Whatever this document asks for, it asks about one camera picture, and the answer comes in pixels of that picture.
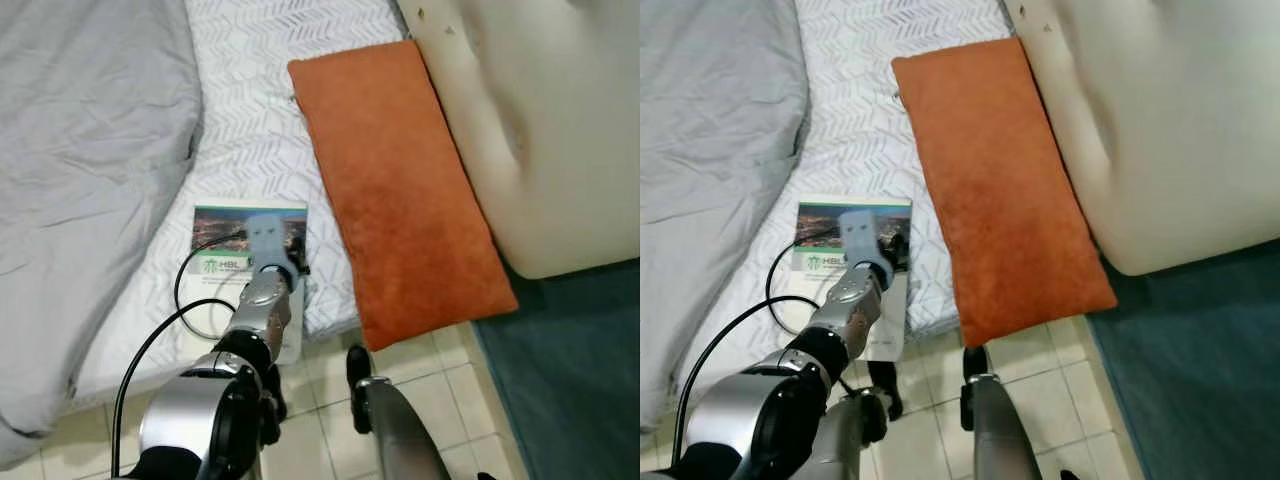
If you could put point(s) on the dark teal rug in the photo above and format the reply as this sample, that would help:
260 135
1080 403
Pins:
580 380
1200 380

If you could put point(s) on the cream tufted headboard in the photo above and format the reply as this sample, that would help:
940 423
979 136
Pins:
1180 120
560 120

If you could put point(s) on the white book with photo cover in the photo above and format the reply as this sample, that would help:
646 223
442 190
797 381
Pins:
815 222
220 225

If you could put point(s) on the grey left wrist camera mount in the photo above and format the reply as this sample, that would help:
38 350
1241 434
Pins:
860 236
266 240

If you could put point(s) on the grey robot left leg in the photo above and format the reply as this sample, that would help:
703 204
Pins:
840 440
273 400

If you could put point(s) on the orange rectangular pillow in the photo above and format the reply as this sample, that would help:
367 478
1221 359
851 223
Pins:
400 200
1000 190

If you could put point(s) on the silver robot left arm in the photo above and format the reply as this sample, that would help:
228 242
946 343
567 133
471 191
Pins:
850 305
262 310

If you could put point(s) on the light grey duvet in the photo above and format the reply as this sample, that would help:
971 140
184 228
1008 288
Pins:
710 150
90 150

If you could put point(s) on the mattress with white patterned sheet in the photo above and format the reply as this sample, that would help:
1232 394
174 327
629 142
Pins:
250 100
860 100

